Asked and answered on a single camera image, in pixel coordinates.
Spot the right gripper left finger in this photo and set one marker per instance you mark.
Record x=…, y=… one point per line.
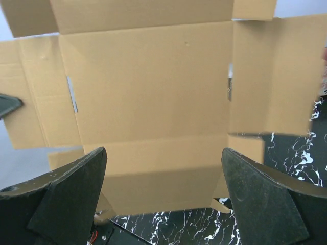
x=57, y=207

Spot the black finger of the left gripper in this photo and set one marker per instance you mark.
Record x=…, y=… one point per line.
x=9, y=104

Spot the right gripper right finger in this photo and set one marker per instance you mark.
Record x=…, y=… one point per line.
x=272, y=207

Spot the brown cardboard box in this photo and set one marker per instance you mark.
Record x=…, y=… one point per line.
x=163, y=86

